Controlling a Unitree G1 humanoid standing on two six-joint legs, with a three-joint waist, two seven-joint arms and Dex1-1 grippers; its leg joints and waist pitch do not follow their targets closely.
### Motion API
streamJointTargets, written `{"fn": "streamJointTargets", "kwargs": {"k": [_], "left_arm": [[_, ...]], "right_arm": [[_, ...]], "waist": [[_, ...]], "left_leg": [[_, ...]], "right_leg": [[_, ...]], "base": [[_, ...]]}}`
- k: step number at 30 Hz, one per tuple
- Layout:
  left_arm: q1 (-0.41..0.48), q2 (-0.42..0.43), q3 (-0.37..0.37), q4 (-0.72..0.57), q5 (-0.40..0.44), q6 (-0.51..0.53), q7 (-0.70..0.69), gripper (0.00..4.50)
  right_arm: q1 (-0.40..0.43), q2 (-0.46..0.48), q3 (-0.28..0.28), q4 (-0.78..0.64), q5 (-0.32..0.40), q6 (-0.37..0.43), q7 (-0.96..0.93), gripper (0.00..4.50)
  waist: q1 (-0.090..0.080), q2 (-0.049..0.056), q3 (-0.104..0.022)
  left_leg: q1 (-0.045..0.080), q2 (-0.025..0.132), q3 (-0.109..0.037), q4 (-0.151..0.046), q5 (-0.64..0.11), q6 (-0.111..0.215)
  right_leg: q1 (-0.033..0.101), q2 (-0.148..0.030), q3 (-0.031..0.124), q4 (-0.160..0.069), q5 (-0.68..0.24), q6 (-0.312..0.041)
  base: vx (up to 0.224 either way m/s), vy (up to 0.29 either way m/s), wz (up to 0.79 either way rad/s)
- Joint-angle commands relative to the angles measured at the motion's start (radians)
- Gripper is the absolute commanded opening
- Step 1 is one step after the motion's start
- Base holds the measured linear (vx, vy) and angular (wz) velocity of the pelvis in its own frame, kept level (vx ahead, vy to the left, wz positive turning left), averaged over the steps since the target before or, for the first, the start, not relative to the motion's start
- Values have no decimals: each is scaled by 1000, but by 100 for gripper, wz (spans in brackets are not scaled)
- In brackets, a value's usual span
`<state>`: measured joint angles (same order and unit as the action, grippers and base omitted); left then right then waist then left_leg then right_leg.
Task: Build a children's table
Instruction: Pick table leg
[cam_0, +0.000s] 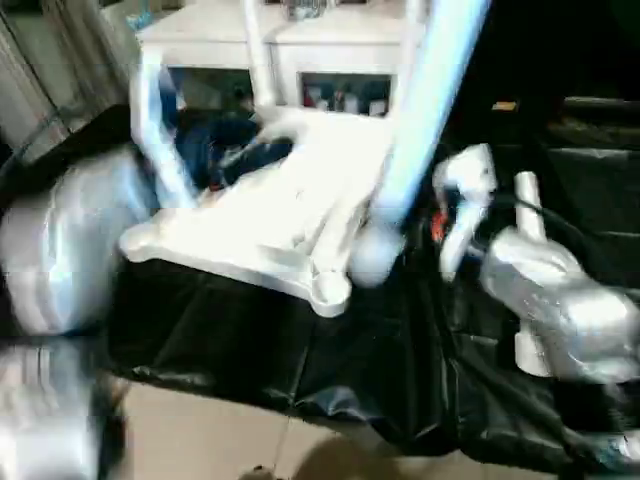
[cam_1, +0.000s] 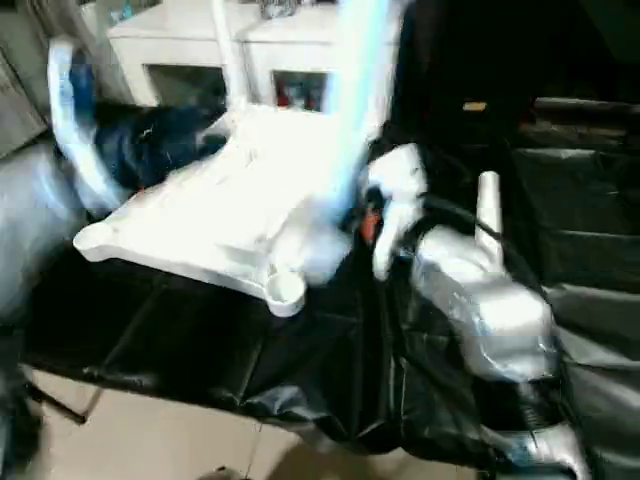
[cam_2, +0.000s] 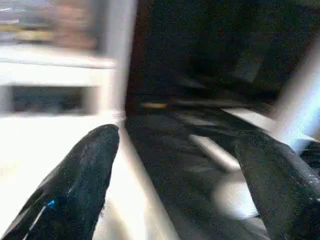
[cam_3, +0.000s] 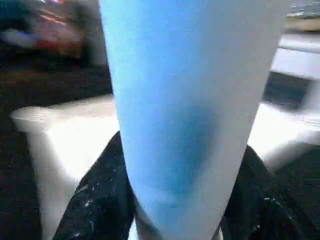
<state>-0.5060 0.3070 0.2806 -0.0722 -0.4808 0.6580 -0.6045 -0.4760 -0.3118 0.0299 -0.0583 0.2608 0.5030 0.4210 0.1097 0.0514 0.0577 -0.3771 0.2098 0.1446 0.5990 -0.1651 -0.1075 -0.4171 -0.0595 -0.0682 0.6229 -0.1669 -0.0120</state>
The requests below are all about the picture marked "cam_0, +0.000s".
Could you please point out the white plastic table top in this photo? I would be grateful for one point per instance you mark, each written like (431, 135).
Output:
(270, 220)

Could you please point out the white plastic table leg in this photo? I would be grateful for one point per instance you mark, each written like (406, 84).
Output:
(257, 50)
(425, 110)
(415, 30)
(530, 210)

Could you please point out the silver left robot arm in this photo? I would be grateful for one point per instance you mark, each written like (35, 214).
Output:
(60, 260)

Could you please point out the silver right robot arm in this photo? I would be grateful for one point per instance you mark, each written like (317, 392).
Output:
(560, 300)

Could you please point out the white cabinet with glass doors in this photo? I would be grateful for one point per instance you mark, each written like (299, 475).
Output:
(250, 40)

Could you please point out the small dark grey bundle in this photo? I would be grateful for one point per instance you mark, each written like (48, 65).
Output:
(306, 8)

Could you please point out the small yellow tag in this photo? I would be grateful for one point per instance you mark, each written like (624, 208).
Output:
(504, 105)

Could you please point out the black plastic mat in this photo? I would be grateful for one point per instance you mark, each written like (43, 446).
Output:
(400, 370)

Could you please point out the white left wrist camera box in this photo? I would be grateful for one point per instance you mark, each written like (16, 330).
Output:
(160, 130)

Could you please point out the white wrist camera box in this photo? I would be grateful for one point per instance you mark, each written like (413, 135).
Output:
(468, 190)
(160, 130)

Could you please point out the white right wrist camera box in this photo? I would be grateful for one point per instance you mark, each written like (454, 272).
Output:
(468, 190)

